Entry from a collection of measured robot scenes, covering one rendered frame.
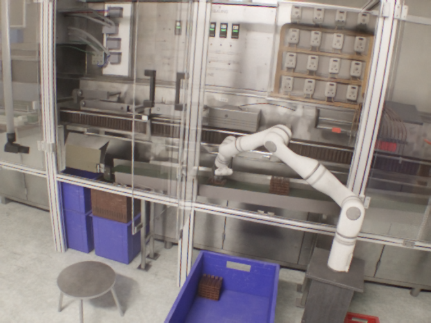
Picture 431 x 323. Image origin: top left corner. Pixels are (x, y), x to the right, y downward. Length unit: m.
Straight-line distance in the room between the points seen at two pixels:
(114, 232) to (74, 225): 0.31
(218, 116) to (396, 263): 1.44
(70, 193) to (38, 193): 0.64
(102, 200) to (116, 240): 0.28
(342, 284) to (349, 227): 0.24
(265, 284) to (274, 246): 0.51
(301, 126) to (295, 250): 0.79
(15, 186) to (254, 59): 2.17
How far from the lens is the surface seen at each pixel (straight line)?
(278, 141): 1.31
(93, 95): 2.28
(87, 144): 2.25
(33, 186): 2.91
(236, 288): 1.78
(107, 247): 2.33
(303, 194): 1.84
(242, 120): 1.79
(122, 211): 2.12
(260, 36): 2.15
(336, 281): 1.46
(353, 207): 1.36
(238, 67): 2.16
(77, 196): 2.27
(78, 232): 2.40
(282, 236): 2.16
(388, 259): 2.29
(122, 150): 2.57
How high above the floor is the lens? 1.37
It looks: 18 degrees down
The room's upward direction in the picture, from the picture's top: 5 degrees clockwise
